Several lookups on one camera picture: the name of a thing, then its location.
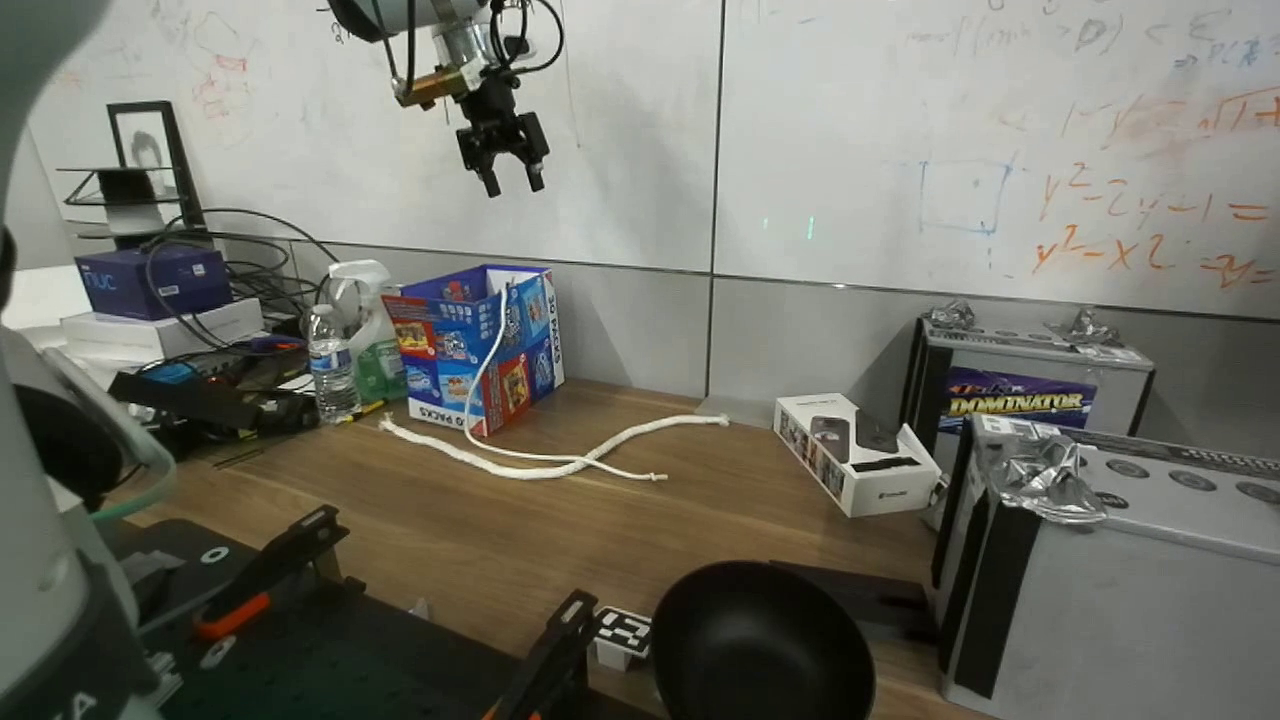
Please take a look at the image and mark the clear plastic water bottle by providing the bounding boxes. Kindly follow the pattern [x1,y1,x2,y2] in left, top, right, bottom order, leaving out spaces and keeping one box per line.
[307,304,354,425]

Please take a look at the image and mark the dark blue box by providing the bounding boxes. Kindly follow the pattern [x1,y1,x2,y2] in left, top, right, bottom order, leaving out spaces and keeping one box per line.
[76,242,233,319]

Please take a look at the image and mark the black frying pan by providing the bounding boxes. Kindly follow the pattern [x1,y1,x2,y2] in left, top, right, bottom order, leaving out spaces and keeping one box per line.
[650,560,876,720]

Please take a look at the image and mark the black picture frame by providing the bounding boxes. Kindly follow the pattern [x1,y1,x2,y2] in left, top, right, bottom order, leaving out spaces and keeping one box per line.
[99,98,202,247]

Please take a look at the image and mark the black white fiducial marker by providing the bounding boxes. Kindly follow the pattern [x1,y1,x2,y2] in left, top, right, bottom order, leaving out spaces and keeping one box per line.
[592,604,650,671]

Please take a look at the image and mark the orange handled black tool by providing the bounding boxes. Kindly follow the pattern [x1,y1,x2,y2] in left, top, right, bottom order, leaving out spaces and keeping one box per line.
[144,502,349,643]

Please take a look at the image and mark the blue cardboard snack box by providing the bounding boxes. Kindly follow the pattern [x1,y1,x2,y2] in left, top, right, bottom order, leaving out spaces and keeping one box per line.
[383,265,565,437]

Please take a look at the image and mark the white small product box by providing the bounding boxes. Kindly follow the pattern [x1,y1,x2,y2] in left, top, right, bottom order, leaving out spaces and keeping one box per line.
[771,392,940,515]

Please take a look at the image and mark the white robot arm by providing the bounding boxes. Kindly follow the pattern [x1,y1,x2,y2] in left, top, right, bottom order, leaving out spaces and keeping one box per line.
[0,0,181,720]

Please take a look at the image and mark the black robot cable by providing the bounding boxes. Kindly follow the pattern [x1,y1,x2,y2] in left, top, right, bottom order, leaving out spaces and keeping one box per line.
[375,0,570,96]

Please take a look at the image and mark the white braided string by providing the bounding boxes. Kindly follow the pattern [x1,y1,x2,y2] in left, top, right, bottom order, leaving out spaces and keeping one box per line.
[375,270,735,487]

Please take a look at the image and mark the grey battery box near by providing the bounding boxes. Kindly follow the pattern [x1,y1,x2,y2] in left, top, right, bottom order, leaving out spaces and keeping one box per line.
[930,416,1280,720]

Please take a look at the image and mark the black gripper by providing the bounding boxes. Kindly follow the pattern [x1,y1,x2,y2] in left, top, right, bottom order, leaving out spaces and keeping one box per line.
[454,67,548,195]

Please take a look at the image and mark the grey battery box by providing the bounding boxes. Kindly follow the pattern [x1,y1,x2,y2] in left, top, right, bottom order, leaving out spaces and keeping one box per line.
[901,304,1155,462]
[930,416,1280,720]

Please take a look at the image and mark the grey battery box far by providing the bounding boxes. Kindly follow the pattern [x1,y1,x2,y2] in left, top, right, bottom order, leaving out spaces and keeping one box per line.
[901,304,1155,462]

